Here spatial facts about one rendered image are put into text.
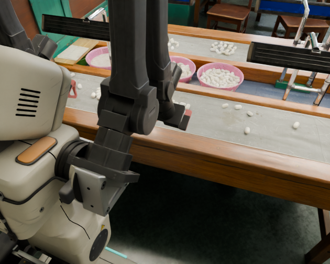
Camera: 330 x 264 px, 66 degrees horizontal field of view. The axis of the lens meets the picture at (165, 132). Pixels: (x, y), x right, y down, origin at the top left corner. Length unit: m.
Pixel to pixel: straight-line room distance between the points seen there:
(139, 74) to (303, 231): 1.63
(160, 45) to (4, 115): 0.31
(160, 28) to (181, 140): 0.66
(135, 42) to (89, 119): 0.85
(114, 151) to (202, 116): 0.85
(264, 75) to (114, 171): 1.36
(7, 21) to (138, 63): 0.45
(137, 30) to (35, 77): 0.18
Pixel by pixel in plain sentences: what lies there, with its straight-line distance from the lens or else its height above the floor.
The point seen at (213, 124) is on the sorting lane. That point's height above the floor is 0.74.
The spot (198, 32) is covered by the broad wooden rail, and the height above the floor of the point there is 0.76.
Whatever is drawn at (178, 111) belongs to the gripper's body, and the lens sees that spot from 0.75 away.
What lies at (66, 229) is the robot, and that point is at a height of 0.91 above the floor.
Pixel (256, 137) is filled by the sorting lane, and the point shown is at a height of 0.74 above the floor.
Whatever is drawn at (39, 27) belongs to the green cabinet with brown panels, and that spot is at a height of 0.98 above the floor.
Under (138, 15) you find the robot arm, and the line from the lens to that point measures 0.43.
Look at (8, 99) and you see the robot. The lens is 0.45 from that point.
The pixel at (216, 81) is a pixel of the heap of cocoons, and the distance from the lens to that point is 1.52.
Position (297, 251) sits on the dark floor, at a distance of 1.85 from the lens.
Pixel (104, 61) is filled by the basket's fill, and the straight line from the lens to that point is 1.74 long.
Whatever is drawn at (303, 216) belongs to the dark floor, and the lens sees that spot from 1.98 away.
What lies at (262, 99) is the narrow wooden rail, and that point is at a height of 0.76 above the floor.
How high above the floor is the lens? 1.57
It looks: 45 degrees down
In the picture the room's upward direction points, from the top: straight up
